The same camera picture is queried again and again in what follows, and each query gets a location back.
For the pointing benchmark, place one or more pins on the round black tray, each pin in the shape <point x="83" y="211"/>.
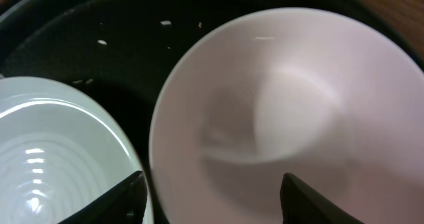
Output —
<point x="121" y="52"/>

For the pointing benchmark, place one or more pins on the white bowl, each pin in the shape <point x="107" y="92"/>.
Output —
<point x="304" y="91"/>

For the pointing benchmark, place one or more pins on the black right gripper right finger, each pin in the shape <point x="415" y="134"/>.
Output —
<point x="301" y="204"/>

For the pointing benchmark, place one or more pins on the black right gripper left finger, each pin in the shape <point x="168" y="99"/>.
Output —
<point x="125" y="203"/>

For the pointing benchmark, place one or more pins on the white plate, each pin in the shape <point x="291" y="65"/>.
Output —
<point x="60" y="151"/>

